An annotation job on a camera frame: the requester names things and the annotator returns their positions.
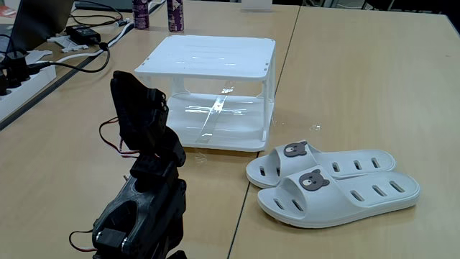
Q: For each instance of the white bear slipper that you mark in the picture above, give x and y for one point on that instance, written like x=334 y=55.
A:
x=352 y=163
x=359 y=205

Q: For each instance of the white plastic box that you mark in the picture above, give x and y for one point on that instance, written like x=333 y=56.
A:
x=215 y=54

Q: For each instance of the black power adapter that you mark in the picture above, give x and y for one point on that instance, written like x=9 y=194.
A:
x=83 y=35

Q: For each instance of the white printed plastic part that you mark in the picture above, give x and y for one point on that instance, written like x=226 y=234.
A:
x=68 y=43

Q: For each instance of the purple drink can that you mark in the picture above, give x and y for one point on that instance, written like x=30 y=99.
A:
x=175 y=18
x=141 y=16

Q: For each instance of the white flat plastic piece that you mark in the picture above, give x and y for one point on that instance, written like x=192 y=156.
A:
x=37 y=55

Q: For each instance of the white power strip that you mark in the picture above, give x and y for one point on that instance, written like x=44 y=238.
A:
x=25 y=91

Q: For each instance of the dark laptop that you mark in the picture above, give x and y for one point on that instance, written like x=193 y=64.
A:
x=39 y=21

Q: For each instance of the black plug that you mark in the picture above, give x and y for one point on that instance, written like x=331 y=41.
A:
x=16 y=68

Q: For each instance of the red packet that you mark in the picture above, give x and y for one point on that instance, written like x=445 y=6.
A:
x=7 y=11

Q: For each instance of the small clear tape piece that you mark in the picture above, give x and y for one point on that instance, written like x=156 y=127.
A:
x=315 y=127

